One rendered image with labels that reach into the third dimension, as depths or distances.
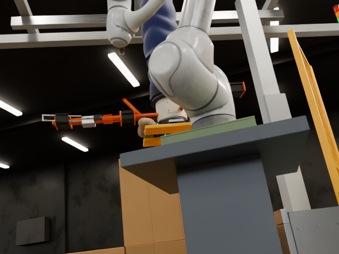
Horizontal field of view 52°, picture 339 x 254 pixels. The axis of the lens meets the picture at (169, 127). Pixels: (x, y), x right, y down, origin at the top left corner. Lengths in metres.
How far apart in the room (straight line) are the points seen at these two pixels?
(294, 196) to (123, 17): 2.12
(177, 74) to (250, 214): 0.43
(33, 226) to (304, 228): 10.70
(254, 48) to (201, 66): 2.57
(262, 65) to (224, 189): 2.56
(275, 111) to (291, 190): 0.70
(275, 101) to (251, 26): 0.87
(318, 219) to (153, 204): 0.72
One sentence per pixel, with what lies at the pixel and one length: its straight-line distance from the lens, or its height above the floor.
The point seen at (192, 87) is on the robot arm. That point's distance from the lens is 1.00.
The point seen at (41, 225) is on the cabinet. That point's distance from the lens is 11.68.
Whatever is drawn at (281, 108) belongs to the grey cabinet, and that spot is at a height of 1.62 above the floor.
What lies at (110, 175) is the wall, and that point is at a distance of 11.04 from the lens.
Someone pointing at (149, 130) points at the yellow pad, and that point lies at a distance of 1.81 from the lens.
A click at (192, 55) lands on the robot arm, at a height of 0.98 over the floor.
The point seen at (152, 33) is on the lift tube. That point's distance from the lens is 2.14.
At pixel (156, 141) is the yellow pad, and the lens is 1.97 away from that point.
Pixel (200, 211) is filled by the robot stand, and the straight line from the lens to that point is 1.01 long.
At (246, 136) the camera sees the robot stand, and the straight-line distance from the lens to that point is 0.90.
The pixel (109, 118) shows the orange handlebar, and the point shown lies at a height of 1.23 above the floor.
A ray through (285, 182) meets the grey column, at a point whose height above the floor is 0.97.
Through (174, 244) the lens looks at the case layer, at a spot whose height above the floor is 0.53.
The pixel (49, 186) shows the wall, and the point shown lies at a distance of 12.06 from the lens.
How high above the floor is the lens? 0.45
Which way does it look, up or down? 22 degrees up
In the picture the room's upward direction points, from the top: 7 degrees counter-clockwise
